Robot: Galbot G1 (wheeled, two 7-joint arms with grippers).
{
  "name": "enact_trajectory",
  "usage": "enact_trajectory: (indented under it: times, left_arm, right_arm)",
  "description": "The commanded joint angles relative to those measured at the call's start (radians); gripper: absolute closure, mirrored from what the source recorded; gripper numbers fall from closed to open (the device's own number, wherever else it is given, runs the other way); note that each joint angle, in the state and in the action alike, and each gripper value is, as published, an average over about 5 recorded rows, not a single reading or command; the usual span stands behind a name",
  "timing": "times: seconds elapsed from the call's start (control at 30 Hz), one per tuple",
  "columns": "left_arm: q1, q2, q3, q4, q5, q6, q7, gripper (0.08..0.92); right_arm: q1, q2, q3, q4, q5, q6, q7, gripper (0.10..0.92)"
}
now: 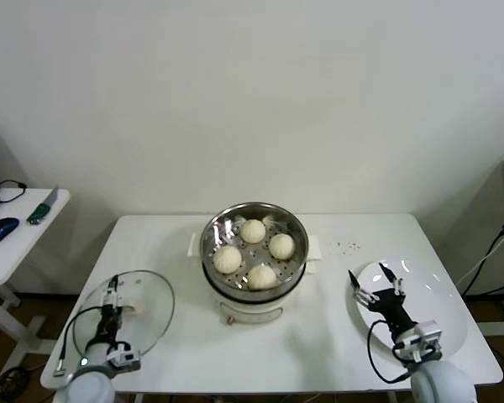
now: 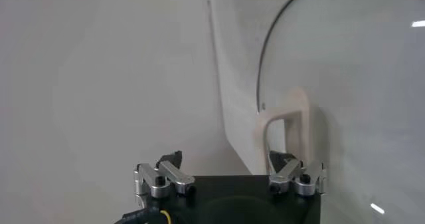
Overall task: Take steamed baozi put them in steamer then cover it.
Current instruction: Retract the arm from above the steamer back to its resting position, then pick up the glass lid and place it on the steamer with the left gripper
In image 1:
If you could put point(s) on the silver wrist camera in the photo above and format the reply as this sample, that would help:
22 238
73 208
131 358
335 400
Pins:
126 357
422 338

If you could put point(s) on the white side table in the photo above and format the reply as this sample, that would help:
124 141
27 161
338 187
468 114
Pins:
21 252

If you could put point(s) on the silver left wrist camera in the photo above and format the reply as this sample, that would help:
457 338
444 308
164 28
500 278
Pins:
126 357

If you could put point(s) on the white steamed baozi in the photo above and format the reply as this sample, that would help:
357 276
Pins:
281 246
228 259
261 277
253 231

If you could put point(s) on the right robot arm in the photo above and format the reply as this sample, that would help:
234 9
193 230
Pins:
443 384

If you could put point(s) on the white oval plate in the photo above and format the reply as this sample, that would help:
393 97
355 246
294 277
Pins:
441 294

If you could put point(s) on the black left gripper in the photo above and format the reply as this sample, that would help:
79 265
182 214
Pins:
108 323

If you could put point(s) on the white electric cooker base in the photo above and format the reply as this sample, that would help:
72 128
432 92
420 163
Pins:
252 312

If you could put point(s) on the stainless steel steamer basket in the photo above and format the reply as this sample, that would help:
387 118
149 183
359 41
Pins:
218 235

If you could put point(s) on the blue computer mouse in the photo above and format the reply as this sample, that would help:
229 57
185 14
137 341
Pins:
0 231

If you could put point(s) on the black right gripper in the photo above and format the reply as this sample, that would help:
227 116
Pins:
388 308

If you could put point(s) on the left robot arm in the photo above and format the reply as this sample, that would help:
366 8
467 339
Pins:
88 386

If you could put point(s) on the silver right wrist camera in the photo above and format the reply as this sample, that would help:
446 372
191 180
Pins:
422 338

